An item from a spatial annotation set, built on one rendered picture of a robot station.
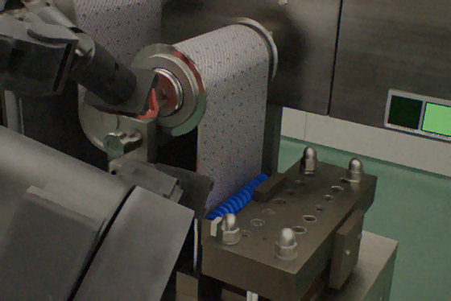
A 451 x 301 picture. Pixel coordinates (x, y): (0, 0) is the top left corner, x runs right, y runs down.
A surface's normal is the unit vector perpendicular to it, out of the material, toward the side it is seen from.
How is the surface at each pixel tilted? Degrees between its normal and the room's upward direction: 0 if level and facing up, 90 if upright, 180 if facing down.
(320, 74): 90
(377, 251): 0
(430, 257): 0
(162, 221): 21
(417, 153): 90
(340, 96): 90
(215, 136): 90
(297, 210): 0
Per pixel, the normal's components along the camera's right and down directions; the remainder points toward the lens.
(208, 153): 0.87, 0.23
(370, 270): 0.04, -0.92
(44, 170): 0.38, -0.81
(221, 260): -0.50, 0.32
